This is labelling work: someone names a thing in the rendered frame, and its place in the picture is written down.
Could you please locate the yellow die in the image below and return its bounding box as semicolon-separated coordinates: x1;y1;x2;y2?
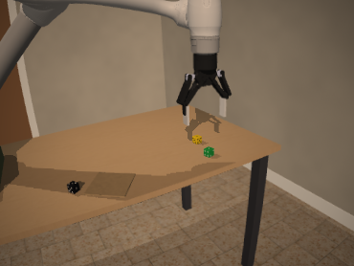
192;135;202;144

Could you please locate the green die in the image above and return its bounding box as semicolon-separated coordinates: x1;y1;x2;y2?
204;146;214;157

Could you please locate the black die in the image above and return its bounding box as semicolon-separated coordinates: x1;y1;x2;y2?
67;181;80;194

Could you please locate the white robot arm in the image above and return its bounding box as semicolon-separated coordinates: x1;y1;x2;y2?
0;0;222;89

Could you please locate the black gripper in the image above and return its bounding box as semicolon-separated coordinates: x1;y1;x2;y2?
176;54;232;125

